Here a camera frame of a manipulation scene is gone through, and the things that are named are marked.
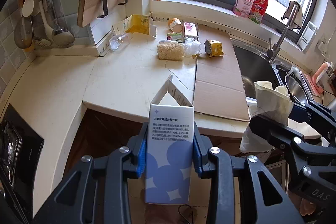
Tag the steel ladle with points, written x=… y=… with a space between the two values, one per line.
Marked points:
x=63 y=37

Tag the steel faucet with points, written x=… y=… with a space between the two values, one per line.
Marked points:
x=278 y=41

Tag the yellow snack packet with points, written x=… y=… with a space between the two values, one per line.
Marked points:
x=214 y=48

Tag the red spray bottle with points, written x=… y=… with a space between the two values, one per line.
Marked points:
x=258 y=7

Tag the clear plastic bottle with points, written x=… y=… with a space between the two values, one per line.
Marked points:
x=118 y=41

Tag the wooden kitchen cabinet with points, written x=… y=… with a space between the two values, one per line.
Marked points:
x=105 y=129

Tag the white slotted spoon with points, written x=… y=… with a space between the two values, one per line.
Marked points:
x=43 y=41

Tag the white wall socket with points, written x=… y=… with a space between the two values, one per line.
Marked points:
x=323 y=45

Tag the loofah sponge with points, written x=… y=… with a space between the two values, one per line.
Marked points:
x=170 y=52

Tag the white cloth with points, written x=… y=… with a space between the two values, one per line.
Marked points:
x=298 y=14

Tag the white paper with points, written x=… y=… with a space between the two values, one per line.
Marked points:
x=267 y=100

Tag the metal strainer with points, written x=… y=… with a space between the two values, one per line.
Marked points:
x=23 y=35

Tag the clear plastic bag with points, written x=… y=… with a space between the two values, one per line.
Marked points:
x=191 y=47

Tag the blue and white paper carton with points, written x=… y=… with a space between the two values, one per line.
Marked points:
x=168 y=134

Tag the white plastic grater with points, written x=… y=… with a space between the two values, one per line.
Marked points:
x=307 y=36

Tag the green and white small box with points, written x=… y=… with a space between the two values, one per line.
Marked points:
x=174 y=36

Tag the steel bowl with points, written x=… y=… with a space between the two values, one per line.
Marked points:
x=296 y=87

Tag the black cutting board holder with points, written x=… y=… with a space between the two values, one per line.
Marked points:
x=105 y=6

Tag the steel sink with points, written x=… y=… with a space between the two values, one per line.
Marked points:
x=252 y=64

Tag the white rack base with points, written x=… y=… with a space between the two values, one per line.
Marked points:
x=95 y=37

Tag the small yellow wrapper scrap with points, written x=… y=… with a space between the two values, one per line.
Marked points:
x=196 y=55

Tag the orange cup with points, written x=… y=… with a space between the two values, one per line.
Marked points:
x=175 y=24

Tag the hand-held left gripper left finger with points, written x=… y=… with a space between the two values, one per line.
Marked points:
x=141 y=157

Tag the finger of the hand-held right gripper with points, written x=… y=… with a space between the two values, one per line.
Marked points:
x=298 y=113
x=273 y=130

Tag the pink box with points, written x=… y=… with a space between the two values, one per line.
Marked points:
x=190 y=29

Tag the brown cardboard sheet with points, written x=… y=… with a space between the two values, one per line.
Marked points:
x=218 y=82

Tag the black stove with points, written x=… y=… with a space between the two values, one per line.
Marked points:
x=23 y=150

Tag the pink holder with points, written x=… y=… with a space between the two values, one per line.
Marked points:
x=319 y=77

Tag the yellow and white open box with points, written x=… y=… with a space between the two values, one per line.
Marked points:
x=139 y=23

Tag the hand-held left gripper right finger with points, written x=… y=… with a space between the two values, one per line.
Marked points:
x=197 y=159

